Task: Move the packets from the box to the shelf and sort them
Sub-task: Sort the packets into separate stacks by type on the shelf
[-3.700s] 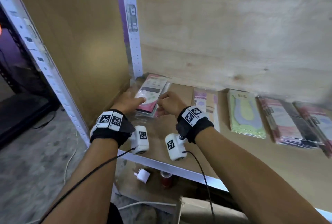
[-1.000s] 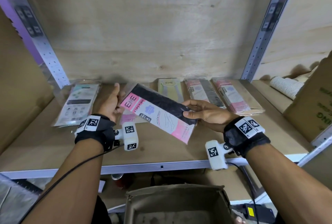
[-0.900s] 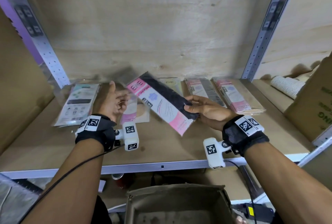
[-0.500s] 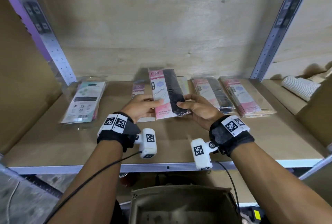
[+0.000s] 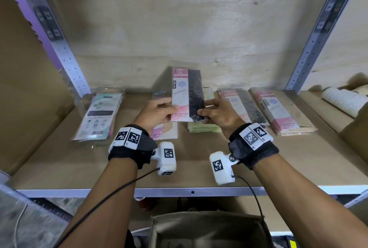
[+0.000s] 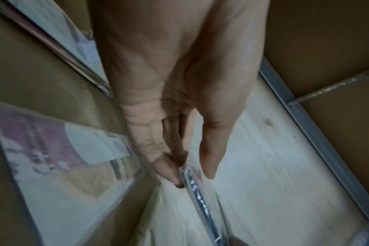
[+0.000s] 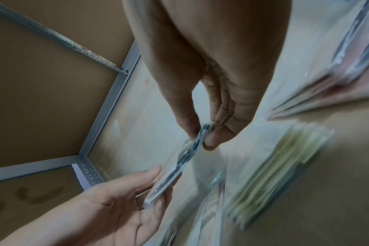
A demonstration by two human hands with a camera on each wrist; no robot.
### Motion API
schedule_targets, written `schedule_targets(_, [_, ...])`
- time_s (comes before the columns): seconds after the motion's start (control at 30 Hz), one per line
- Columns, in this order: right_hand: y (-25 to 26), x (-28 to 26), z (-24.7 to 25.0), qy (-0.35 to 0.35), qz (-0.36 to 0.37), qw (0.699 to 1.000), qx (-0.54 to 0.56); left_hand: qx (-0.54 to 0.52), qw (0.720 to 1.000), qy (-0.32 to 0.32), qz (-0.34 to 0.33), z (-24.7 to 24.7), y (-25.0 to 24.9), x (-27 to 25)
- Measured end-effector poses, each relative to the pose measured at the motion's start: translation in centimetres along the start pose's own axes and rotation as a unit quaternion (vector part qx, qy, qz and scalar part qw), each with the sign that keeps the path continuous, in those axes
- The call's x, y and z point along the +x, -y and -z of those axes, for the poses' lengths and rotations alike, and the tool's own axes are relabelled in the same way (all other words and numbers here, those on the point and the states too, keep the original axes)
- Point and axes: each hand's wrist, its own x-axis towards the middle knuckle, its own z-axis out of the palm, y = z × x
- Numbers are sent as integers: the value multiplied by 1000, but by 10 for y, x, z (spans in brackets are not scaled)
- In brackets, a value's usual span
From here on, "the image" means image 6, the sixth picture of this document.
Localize person's left hand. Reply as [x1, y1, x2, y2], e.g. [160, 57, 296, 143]
[88, 0, 266, 189]

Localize clear plastic packet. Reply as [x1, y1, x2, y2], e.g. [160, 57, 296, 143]
[136, 165, 234, 246]

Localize pink printed packet in plastic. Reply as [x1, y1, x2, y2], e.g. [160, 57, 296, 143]
[0, 100, 161, 246]
[0, 0, 113, 97]

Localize brown cardboard box with tape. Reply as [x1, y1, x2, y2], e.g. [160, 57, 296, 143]
[262, 0, 369, 218]

